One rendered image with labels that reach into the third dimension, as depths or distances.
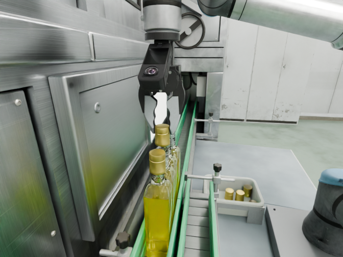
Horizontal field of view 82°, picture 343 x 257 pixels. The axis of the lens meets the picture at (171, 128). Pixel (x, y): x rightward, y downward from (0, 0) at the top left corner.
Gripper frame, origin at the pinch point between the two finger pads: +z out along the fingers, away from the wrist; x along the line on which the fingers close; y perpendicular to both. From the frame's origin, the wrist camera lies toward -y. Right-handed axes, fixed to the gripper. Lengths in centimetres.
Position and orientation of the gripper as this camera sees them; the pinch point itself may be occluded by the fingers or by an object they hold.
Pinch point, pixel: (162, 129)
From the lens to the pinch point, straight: 45.0
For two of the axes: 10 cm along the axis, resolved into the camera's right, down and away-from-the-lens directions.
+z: 0.0, 9.4, 3.5
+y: 1.4, -3.5, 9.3
